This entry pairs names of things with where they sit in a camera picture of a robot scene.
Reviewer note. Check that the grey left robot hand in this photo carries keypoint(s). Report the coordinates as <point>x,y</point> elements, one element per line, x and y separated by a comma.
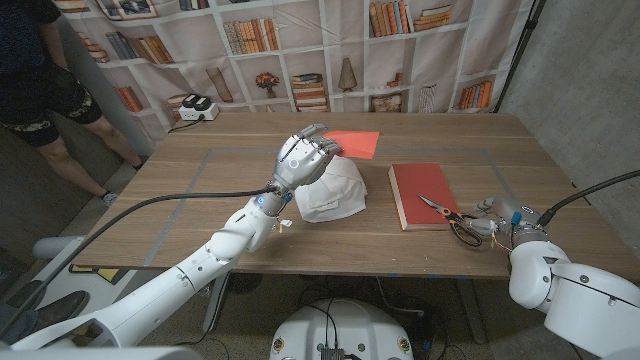
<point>300,162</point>

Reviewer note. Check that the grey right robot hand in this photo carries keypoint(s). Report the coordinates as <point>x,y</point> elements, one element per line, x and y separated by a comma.
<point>515,217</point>

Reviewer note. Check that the red origami paper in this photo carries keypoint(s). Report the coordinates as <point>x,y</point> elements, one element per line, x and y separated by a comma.
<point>357,142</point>

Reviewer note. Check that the black orange scissors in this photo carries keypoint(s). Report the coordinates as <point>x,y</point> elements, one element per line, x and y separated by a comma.
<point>430,202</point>

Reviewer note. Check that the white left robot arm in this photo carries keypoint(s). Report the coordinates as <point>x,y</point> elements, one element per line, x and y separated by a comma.
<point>175,285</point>

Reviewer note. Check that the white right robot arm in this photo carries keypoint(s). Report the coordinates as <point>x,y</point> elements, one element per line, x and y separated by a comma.
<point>590,300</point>

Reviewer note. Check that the white crumpled towel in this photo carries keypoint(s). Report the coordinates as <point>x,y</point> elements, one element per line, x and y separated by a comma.
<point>335,197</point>

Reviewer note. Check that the red notebook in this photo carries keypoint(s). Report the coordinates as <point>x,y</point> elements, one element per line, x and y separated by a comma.
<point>415,185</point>

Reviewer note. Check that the dark table leg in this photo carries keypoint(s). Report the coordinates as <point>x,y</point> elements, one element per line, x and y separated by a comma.
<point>470,310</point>

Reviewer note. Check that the white power strip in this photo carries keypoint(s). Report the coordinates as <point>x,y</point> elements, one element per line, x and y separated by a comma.
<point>197,112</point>

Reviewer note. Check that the printed bookshelf backdrop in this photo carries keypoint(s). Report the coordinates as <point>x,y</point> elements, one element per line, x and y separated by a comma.
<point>325,30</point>

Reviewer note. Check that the black backdrop stand pole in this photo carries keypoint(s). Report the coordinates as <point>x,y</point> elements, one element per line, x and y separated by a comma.
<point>520,50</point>

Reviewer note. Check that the white table leg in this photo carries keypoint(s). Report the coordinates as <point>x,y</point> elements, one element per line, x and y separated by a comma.
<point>216,310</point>

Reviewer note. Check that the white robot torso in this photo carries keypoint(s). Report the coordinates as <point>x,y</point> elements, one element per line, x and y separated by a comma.
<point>345,330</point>

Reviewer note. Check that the yellow flat floor item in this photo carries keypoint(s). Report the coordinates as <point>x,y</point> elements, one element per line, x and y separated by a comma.
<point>107,274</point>

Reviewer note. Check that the white rounded base platform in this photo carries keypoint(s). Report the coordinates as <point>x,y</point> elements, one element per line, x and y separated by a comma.
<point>52,247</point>

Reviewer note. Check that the person in jeans and shoes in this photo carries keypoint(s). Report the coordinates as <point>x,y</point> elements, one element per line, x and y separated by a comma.
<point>60,310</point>

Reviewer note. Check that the standing person in black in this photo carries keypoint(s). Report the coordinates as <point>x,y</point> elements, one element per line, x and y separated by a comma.
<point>30,75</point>

